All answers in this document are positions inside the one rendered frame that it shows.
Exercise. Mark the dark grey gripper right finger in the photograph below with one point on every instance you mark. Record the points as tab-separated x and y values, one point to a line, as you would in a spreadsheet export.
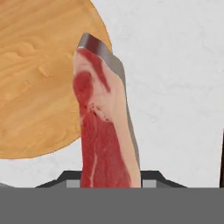
153	178

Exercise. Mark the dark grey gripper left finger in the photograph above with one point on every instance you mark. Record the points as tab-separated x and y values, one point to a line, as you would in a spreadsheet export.
68	178

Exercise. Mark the raw red meat slab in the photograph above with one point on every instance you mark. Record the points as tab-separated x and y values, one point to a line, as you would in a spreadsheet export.
102	140

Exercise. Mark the round wooden cutting board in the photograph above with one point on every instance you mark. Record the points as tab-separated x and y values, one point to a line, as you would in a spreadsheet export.
38	81

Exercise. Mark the dark brown upright object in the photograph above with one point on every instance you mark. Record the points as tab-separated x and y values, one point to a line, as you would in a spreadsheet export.
222	163

